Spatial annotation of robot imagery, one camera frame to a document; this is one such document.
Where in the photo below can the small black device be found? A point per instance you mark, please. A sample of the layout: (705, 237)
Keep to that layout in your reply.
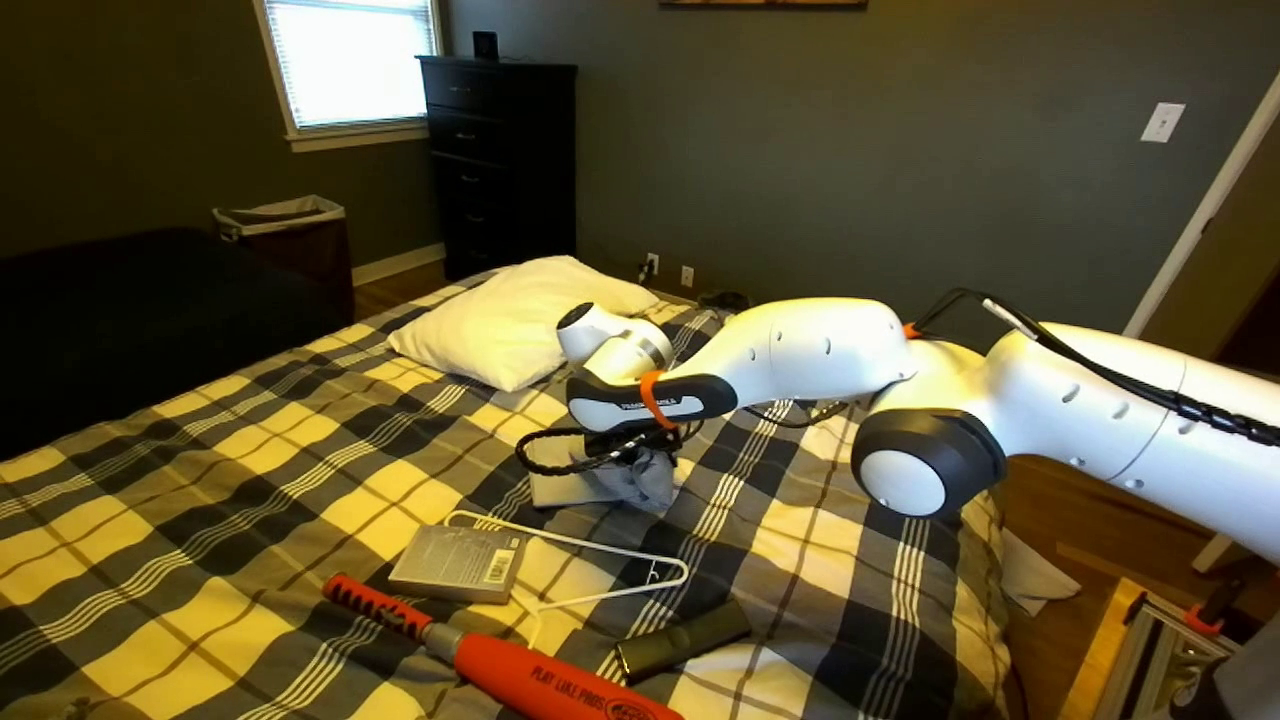
(485, 46)

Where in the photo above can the wooden board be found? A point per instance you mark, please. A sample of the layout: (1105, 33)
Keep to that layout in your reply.
(1101, 666)

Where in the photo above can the bright window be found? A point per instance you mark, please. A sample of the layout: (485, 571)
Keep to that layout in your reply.
(352, 61)

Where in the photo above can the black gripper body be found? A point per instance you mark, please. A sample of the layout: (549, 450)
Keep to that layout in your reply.
(634, 447)

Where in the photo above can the white pillow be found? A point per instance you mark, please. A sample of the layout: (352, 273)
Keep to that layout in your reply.
(493, 326)

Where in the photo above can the white door trim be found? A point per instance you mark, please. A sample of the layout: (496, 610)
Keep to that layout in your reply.
(1229, 164)

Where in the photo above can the white paper sheet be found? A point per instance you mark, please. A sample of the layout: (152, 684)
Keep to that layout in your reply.
(1033, 575)

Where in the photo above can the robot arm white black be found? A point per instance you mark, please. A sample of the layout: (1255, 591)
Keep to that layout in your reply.
(812, 355)

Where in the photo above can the dark futon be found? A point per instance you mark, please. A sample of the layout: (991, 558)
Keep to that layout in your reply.
(123, 323)

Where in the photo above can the metal stand frame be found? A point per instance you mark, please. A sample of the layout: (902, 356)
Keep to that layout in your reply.
(1160, 654)

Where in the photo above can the white light switch plate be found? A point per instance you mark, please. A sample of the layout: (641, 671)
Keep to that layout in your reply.
(1160, 123)

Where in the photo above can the olive green cylinder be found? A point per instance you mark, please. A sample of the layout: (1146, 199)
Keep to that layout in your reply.
(684, 637)

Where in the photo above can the plaid comforter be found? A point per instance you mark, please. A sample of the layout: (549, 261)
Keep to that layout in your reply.
(827, 562)

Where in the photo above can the red baseball bat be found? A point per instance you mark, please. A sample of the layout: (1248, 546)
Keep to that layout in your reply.
(533, 673)

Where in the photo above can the black dresser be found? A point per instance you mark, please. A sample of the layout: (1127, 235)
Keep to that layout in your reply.
(500, 161)

